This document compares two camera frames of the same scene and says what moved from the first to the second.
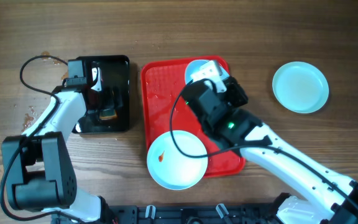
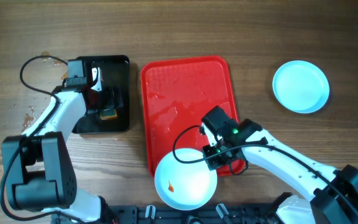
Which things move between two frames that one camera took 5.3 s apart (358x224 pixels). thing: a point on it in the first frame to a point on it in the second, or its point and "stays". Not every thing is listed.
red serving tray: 164,110 stays
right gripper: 231,86 to 215,163
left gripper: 105,93 stays
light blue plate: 194,66 to 301,86
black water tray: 107,110 stays
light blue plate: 171,169 to 183,180
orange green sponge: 108,114 stays
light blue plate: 300,87 stays
